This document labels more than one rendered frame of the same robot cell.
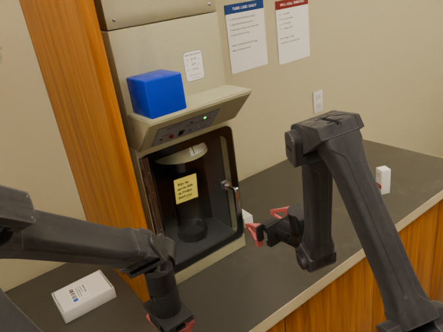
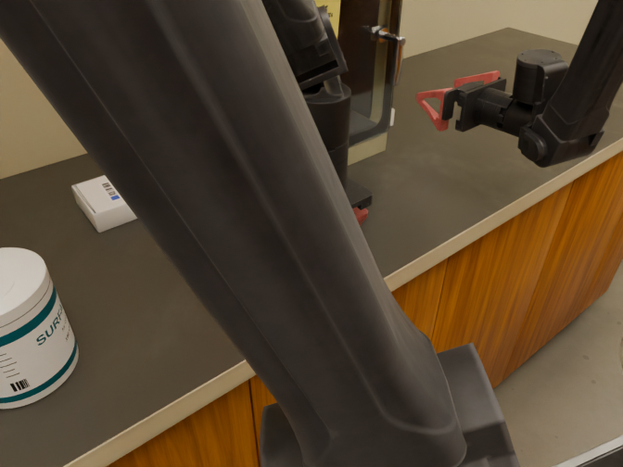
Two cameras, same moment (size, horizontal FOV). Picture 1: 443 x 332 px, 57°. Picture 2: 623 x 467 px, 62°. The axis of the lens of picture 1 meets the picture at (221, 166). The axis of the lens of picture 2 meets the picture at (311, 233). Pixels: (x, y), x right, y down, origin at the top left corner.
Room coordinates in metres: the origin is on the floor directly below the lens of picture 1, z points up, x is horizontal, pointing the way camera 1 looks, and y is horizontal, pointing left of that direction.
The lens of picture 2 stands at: (0.18, 0.19, 1.48)
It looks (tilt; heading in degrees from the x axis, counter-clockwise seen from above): 37 degrees down; 356
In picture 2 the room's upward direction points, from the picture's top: straight up
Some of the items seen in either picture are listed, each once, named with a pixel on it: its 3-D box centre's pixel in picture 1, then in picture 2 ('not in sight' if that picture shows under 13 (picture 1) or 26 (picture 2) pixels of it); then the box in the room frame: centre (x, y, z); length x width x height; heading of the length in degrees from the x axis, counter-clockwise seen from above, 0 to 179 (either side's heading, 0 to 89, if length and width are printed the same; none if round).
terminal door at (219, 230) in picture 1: (199, 201); (336, 51); (1.08, 0.08, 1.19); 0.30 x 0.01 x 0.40; 124
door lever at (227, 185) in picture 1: (233, 197); (390, 57); (1.12, -0.02, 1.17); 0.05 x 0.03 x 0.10; 34
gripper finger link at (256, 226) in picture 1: (260, 228); (444, 102); (0.96, -0.08, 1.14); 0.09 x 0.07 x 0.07; 34
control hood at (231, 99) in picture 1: (194, 118); not in sight; (1.04, 0.05, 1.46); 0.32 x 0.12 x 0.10; 124
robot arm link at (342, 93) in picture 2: (160, 275); (320, 111); (0.65, 0.15, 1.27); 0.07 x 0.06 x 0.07; 0
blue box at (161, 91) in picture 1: (156, 93); not in sight; (0.99, 0.13, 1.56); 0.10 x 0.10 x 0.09; 34
